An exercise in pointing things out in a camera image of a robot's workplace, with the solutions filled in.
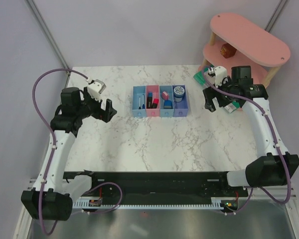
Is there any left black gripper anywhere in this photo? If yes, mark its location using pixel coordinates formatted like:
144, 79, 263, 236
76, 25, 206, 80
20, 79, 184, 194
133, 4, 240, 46
76, 87, 116, 122

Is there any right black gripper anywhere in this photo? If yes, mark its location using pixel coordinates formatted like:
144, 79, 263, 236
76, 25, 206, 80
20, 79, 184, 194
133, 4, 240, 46
202, 76, 237, 112

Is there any blue cleaning gel jar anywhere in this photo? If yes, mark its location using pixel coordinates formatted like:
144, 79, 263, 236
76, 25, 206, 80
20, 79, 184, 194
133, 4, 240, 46
173, 86, 185, 103

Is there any purple blue bin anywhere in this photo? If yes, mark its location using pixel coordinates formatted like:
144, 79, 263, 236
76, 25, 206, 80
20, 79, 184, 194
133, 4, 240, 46
172, 85, 189, 117

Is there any light blue end bin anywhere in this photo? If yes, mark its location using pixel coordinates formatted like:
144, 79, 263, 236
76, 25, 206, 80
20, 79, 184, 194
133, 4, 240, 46
132, 86, 147, 118

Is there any blue pencil sharpener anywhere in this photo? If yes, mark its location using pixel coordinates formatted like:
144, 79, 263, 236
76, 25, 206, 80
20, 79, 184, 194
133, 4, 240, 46
163, 100, 173, 110

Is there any blue highlighter marker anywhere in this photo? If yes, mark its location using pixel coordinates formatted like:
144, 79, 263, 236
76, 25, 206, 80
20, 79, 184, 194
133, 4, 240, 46
147, 92, 152, 109

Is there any pink eraser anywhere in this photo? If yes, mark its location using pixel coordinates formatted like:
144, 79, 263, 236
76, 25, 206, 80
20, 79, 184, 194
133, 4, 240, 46
161, 91, 169, 101

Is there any pink bin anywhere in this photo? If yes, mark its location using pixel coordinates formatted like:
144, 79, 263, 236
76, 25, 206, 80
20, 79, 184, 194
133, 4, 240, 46
145, 85, 160, 117

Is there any pink highlighter marker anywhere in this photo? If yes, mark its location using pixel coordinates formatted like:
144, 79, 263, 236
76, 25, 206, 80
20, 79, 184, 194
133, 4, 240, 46
151, 98, 159, 109

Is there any black capped pen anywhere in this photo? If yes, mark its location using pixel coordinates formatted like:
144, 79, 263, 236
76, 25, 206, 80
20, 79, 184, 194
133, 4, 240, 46
138, 97, 142, 110

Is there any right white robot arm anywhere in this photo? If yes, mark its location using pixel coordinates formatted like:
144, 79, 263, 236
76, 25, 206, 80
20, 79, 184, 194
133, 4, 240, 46
203, 66, 299, 196

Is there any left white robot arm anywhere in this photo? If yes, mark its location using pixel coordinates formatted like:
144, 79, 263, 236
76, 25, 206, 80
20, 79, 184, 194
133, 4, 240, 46
21, 83, 117, 221

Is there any green spiral notebook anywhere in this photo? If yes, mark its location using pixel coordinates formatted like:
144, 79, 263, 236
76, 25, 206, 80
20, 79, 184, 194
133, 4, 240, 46
193, 68, 239, 114

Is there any red brown small box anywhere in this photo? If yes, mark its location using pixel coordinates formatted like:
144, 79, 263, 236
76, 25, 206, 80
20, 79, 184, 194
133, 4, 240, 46
220, 43, 237, 59

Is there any pink two tier shelf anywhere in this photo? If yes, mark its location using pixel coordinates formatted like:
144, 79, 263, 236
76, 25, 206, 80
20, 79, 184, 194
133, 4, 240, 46
198, 12, 291, 87

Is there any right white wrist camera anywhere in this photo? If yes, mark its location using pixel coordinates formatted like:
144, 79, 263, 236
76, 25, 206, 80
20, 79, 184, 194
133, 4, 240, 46
208, 66, 227, 88

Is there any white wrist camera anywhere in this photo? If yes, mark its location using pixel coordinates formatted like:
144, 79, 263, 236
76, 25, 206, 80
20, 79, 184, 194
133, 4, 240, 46
86, 78, 106, 102
208, 66, 227, 88

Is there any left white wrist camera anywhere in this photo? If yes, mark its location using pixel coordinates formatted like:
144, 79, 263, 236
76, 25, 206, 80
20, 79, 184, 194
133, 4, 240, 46
86, 78, 106, 102

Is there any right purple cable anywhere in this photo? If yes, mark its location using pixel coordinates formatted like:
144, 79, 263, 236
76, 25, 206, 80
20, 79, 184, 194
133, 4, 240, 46
201, 66, 291, 216

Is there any purple cable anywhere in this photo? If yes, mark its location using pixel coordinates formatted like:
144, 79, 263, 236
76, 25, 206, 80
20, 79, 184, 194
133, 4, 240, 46
201, 66, 291, 216
32, 68, 123, 236

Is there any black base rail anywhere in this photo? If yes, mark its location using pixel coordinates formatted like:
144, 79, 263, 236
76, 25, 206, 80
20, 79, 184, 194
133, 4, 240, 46
63, 171, 248, 198

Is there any white cable duct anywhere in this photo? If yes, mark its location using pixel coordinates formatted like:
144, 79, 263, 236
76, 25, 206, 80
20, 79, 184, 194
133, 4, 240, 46
72, 197, 237, 210

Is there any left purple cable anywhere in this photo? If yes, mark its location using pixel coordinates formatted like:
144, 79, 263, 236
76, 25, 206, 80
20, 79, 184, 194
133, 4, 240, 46
32, 68, 123, 236

